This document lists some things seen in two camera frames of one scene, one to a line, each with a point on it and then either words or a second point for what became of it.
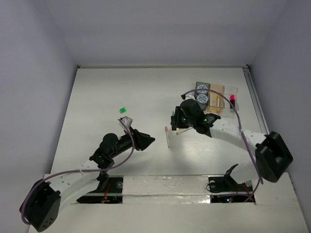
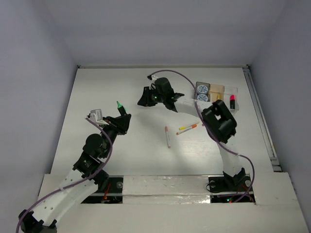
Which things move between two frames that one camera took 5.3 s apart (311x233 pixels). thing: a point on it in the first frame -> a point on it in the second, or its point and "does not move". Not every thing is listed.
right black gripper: x=178 y=122 -> x=145 y=100
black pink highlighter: x=232 y=100 does not move
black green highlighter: x=173 y=117 -> x=121 y=108
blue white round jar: x=202 y=92 does not move
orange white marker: x=178 y=133 does not move
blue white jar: x=202 y=99 does not move
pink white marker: x=167 y=137 does not move
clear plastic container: x=229 y=111 does not move
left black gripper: x=137 y=140 -> x=120 y=123
